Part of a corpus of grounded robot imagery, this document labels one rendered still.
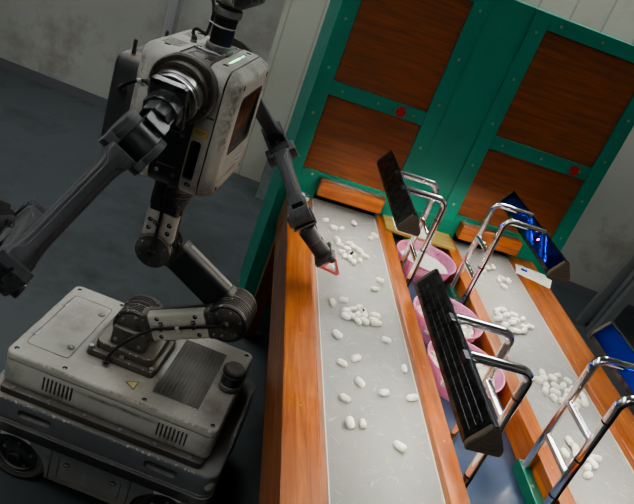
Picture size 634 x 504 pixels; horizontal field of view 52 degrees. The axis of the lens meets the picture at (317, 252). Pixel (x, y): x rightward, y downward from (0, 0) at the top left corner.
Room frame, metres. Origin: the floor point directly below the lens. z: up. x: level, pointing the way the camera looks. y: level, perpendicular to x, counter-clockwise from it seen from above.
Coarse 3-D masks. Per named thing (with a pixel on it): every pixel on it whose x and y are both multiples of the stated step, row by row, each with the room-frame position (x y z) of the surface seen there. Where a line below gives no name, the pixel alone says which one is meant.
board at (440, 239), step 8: (384, 216) 2.75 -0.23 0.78; (384, 224) 2.69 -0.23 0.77; (392, 224) 2.70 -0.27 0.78; (392, 232) 2.64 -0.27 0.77; (400, 232) 2.64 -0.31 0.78; (440, 232) 2.82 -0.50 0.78; (432, 240) 2.69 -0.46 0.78; (440, 240) 2.73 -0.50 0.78; (448, 240) 2.76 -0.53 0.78; (448, 248) 2.69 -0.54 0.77
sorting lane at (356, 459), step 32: (320, 224) 2.49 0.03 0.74; (320, 288) 1.98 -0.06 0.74; (352, 288) 2.07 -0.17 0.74; (384, 288) 2.16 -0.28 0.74; (320, 320) 1.78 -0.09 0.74; (352, 320) 1.86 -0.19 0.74; (384, 320) 1.93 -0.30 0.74; (320, 352) 1.62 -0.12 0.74; (352, 352) 1.68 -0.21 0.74; (384, 352) 1.74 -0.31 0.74; (352, 384) 1.52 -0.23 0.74; (384, 384) 1.58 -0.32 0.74; (352, 416) 1.39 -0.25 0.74; (384, 416) 1.44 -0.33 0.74; (416, 416) 1.49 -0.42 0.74; (352, 448) 1.27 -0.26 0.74; (384, 448) 1.32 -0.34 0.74; (416, 448) 1.36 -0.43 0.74; (352, 480) 1.17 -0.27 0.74; (384, 480) 1.21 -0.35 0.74; (416, 480) 1.25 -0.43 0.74
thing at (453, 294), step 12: (504, 204) 2.45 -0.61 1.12; (528, 216) 2.47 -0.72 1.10; (480, 228) 2.44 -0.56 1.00; (504, 228) 2.28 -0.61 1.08; (528, 228) 2.30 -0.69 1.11; (540, 228) 2.32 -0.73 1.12; (480, 240) 2.39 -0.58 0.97; (492, 240) 2.30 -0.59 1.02; (468, 252) 2.44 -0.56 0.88; (492, 252) 2.29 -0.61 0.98; (468, 264) 2.41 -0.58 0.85; (480, 264) 2.29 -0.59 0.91; (456, 276) 2.44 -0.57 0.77; (468, 288) 2.29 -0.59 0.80; (456, 300) 2.34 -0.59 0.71
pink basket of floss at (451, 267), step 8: (408, 240) 2.62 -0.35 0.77; (416, 240) 2.64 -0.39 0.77; (400, 248) 2.57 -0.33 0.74; (416, 248) 2.63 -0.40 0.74; (432, 248) 2.64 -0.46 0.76; (400, 256) 2.46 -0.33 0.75; (432, 256) 2.63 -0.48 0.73; (440, 256) 2.62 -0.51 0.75; (448, 256) 2.60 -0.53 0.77; (408, 264) 2.42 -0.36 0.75; (448, 264) 2.58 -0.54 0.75; (408, 272) 2.42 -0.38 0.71; (416, 272) 2.41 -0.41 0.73; (424, 272) 2.40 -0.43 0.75; (448, 272) 2.54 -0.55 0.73; (416, 280) 2.45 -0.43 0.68
